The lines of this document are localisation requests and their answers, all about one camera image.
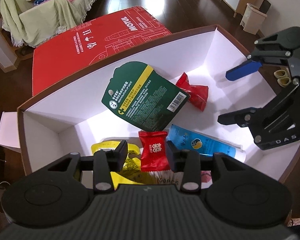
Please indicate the yellow green snack packet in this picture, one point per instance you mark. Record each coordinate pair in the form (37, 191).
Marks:
(131, 172)

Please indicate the clear pack of swabs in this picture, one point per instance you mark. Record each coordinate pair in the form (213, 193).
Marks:
(170, 177)

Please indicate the red candy wrapper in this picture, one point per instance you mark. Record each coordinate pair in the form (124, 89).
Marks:
(198, 93)

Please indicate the red candy packet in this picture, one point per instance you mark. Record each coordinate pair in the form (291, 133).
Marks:
(153, 157)

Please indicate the white trash bin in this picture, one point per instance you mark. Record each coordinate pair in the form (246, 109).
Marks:
(252, 19)

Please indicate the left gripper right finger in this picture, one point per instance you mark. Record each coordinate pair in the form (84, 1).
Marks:
(188, 162)

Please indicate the brown white cardboard box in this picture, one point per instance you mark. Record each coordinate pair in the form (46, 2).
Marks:
(70, 117)

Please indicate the green lip salve card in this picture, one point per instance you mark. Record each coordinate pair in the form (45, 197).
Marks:
(143, 98)

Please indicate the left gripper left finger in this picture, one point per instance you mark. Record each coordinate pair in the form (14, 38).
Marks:
(105, 162)

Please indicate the red Motul cardboard sheet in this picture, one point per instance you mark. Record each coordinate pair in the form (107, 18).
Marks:
(91, 42)

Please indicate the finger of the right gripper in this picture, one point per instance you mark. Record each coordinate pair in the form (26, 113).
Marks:
(239, 117)
(246, 68)

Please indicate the green covered sofa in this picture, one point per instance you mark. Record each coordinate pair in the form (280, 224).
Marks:
(34, 24)

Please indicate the blue hand cream tube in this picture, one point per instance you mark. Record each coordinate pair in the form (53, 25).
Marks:
(185, 139)

